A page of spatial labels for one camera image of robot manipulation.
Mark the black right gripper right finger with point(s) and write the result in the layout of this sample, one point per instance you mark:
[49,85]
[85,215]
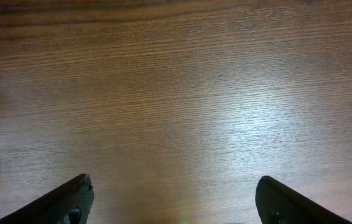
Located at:
[277,203]

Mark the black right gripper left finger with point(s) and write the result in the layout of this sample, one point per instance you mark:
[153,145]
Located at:
[69,203]

